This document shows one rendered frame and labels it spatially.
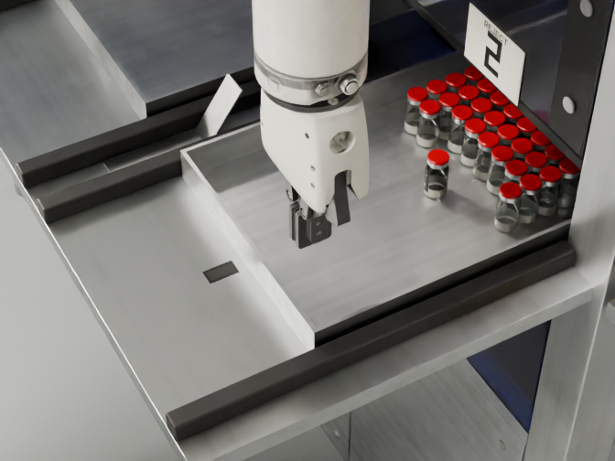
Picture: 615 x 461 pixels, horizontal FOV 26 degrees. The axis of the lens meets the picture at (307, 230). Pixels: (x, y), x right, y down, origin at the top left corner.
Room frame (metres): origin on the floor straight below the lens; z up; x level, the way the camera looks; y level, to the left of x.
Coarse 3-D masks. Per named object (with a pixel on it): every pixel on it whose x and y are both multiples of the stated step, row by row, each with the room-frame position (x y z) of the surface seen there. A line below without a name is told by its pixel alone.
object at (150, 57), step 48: (96, 0) 1.23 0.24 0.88; (144, 0) 1.23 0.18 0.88; (192, 0) 1.23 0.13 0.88; (240, 0) 1.23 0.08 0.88; (384, 0) 1.23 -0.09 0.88; (96, 48) 1.13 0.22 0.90; (144, 48) 1.14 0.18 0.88; (192, 48) 1.14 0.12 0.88; (240, 48) 1.14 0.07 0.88; (144, 96) 1.03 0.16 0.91; (192, 96) 1.04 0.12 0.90
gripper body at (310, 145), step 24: (264, 96) 0.80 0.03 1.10; (336, 96) 0.76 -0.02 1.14; (360, 96) 0.76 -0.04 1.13; (264, 120) 0.80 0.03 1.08; (288, 120) 0.76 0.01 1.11; (312, 120) 0.74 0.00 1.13; (336, 120) 0.74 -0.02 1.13; (360, 120) 0.75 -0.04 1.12; (264, 144) 0.81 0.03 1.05; (288, 144) 0.76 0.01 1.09; (312, 144) 0.74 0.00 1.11; (336, 144) 0.75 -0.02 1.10; (360, 144) 0.75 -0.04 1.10; (288, 168) 0.77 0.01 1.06; (312, 168) 0.74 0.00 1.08; (336, 168) 0.74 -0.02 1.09; (360, 168) 0.75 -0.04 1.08; (312, 192) 0.74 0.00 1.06; (360, 192) 0.75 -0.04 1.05
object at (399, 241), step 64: (448, 64) 1.09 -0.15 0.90; (256, 128) 0.98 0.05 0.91; (384, 128) 1.01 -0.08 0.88; (256, 192) 0.92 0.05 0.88; (384, 192) 0.92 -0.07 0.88; (448, 192) 0.92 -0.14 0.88; (256, 256) 0.81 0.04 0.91; (320, 256) 0.84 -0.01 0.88; (384, 256) 0.84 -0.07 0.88; (448, 256) 0.84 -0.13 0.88; (512, 256) 0.82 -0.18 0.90; (320, 320) 0.76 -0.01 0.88
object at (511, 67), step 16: (480, 16) 0.98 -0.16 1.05; (480, 32) 0.98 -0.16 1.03; (496, 32) 0.96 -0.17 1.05; (480, 48) 0.97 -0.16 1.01; (496, 48) 0.95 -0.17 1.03; (512, 48) 0.93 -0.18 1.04; (480, 64) 0.97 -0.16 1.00; (496, 64) 0.95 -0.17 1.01; (512, 64) 0.93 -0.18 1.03; (496, 80) 0.95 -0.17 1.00; (512, 80) 0.93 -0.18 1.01; (512, 96) 0.93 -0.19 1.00
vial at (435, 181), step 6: (426, 168) 0.92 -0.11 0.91; (432, 168) 0.92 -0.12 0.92; (438, 168) 0.91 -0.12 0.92; (444, 168) 0.92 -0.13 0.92; (432, 174) 0.91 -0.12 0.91; (438, 174) 0.91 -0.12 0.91; (444, 174) 0.91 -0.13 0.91; (432, 180) 0.91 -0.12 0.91; (438, 180) 0.91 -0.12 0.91; (444, 180) 0.91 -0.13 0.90; (432, 186) 0.91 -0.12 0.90; (438, 186) 0.91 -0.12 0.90; (444, 186) 0.91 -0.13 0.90; (426, 192) 0.92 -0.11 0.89; (432, 192) 0.91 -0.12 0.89; (438, 192) 0.91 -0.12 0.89; (444, 192) 0.92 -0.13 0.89
